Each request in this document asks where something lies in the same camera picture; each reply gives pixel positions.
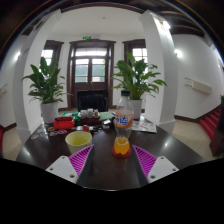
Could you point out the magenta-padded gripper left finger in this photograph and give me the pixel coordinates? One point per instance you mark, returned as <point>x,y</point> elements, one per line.
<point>66,168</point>

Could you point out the small red ball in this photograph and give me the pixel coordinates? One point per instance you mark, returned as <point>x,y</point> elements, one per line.
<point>85,128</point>

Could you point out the dark wooden glazed double door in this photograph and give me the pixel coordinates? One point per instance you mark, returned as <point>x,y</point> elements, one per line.
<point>90,86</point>

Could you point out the brown tray of small cups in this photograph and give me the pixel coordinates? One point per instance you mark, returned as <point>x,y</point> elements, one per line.
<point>90,117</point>

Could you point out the green flat pad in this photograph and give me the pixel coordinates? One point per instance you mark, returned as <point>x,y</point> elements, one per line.
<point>106,116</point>

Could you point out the red carpeted staircase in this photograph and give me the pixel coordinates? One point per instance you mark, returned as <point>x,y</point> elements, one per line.
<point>210,123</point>

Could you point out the leafy plant in white pot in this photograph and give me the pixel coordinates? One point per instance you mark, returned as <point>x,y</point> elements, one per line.
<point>138,80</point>
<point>46,86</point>

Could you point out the dark wooden stair post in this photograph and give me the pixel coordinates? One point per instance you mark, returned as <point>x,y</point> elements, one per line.
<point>218,136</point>

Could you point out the clear orange-label drink bottle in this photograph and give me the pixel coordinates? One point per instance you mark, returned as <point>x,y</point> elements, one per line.
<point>124,121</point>

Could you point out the pale yellow cup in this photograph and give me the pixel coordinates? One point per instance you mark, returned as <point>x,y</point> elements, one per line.
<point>78,143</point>

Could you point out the red plastic box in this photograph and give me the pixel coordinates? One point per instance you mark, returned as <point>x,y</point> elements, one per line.
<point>64,123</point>

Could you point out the black chair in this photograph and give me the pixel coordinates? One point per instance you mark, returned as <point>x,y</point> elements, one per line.
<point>92,100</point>

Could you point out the dark-framed window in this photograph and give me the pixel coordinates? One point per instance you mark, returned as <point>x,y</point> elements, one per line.
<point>47,54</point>
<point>139,53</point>

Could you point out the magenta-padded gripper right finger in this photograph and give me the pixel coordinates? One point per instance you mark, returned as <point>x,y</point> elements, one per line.
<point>156,168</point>

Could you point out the green exit sign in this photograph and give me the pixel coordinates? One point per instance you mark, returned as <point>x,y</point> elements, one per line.
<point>86,37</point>

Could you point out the printed magazine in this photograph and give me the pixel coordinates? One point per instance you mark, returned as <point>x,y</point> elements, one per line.
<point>145,126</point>

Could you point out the glowing wall lamp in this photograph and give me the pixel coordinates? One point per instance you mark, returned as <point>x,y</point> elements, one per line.
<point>178,53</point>
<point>16,56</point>

